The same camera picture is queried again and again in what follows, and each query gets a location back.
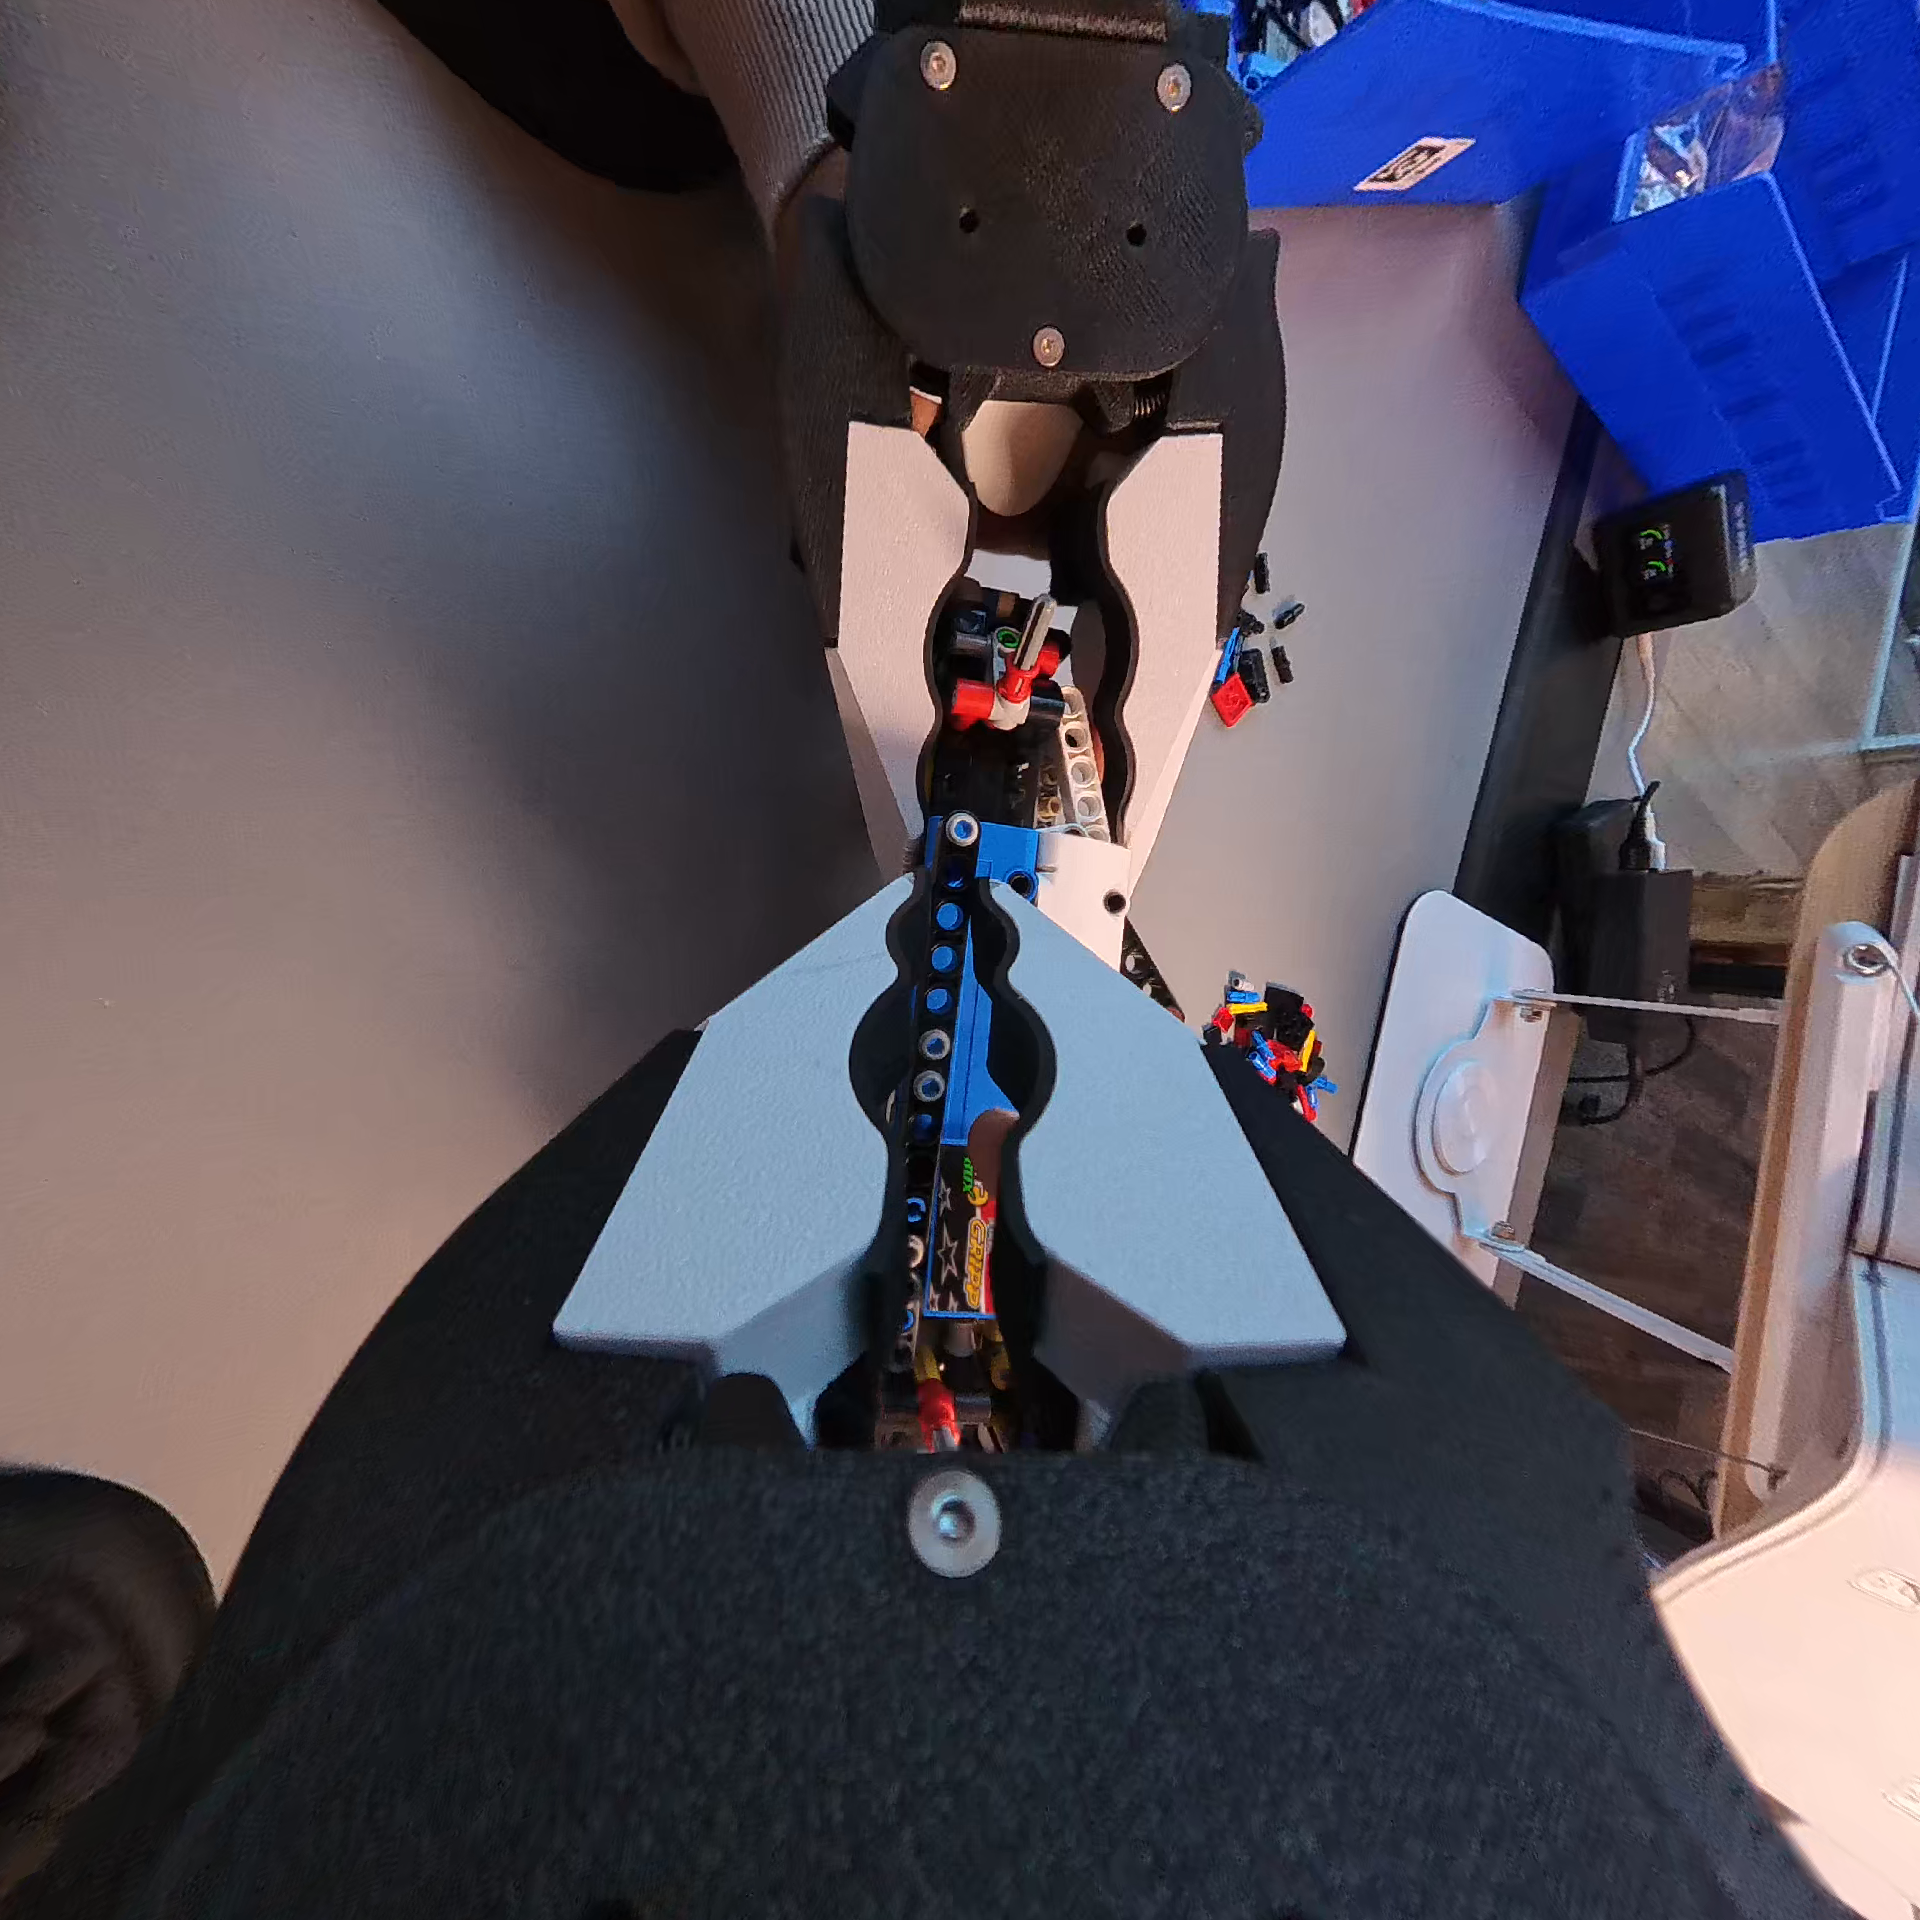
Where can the white stand base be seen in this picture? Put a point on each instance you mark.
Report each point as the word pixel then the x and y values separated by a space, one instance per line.
pixel 1439 1024

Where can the heap of black lego pieces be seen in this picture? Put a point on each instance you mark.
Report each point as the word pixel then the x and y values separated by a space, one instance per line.
pixel 1295 19

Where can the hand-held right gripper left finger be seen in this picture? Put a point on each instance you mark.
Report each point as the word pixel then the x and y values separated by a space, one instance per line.
pixel 722 1199

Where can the pile of blue black pins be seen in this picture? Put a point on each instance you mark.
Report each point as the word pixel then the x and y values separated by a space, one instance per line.
pixel 1256 679

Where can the partly built lego car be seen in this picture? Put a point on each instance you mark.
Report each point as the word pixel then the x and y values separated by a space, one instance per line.
pixel 1002 866

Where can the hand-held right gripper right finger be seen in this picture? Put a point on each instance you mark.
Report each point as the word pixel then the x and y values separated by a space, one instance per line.
pixel 1169 1199

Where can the black power adapter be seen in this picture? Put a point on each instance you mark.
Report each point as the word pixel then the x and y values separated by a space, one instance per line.
pixel 1632 928

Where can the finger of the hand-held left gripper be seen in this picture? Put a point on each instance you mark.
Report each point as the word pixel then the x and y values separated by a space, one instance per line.
pixel 887 598
pixel 1177 598

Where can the small clear plastic bag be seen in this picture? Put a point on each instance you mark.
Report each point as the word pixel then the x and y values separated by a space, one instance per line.
pixel 1707 138

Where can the pile of multicoloured lego pieces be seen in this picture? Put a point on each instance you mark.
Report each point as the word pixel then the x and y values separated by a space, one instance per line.
pixel 1271 1032

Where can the blue storage bin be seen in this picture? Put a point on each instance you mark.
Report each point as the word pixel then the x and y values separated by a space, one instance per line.
pixel 1681 332
pixel 1852 147

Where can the person's left forearm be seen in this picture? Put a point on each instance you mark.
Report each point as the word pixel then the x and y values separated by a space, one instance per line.
pixel 787 90

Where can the black power bank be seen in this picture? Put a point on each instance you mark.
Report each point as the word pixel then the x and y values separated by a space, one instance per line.
pixel 1698 557

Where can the red lego piece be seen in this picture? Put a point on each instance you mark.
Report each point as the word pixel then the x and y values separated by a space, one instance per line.
pixel 1230 700

